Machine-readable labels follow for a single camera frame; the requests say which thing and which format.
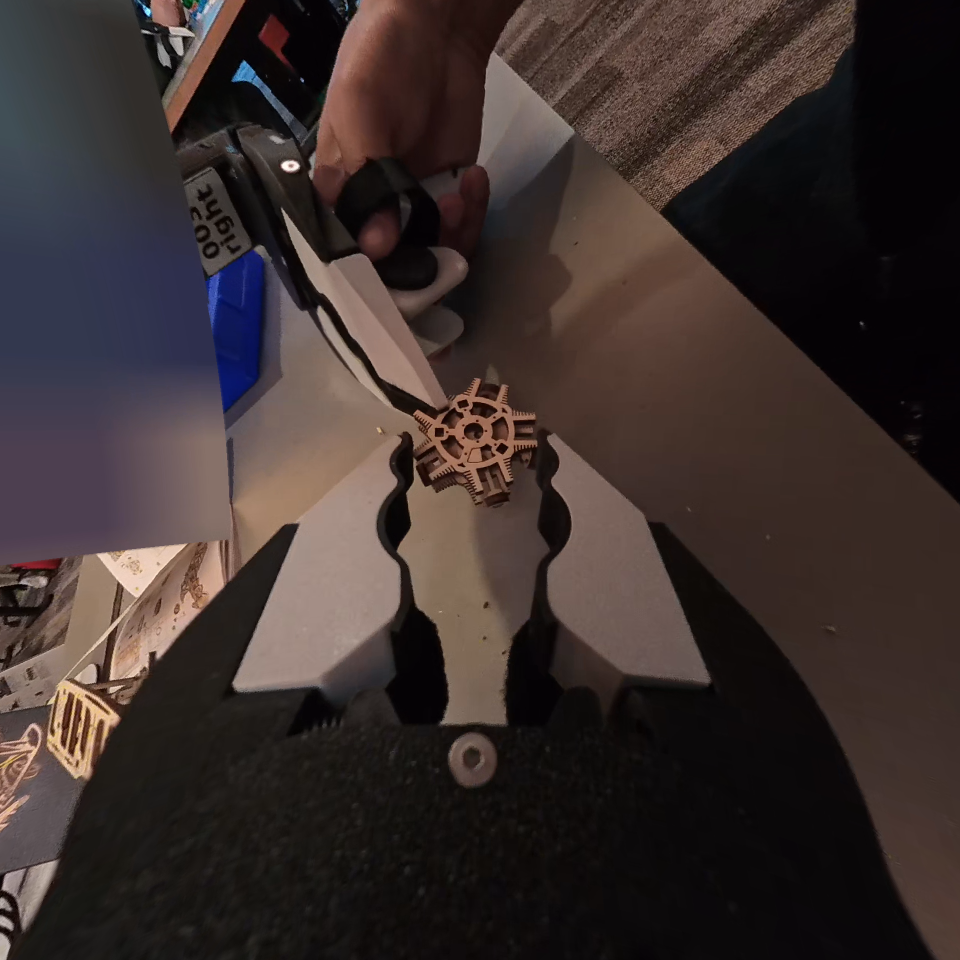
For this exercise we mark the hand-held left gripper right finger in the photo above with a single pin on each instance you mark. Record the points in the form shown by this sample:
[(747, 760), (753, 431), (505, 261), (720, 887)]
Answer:
[(630, 600)]

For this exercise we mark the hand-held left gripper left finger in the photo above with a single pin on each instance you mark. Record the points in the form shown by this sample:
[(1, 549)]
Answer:
[(315, 600)]

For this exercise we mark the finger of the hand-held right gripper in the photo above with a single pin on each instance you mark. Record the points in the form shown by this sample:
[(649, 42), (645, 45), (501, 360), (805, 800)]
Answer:
[(304, 251), (382, 322)]

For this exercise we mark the wooden radial engine model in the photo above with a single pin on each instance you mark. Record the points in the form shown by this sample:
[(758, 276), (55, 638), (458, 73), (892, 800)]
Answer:
[(442, 431)]

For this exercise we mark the grey desk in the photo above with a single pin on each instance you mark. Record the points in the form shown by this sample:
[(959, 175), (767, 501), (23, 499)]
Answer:
[(675, 390)]

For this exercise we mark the person's right hand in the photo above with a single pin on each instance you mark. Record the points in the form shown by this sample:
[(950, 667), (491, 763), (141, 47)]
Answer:
[(405, 90)]

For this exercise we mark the blue plastic bin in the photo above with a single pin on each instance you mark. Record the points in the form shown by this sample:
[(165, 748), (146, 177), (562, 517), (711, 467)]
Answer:
[(236, 330)]

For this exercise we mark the wooden background table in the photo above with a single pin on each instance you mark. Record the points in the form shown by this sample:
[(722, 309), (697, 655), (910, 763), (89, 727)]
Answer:
[(202, 67)]

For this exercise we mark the instruction booklet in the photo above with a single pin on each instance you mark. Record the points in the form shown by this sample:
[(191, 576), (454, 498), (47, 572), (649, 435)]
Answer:
[(150, 615)]

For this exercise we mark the wooden biplane model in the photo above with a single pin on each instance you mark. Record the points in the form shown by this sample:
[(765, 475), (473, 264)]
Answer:
[(82, 750)]

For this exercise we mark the black cardboard box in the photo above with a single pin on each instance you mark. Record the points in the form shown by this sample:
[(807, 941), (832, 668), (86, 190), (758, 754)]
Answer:
[(45, 810)]

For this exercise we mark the person's dark jeans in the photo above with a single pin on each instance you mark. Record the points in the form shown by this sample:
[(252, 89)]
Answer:
[(862, 262)]

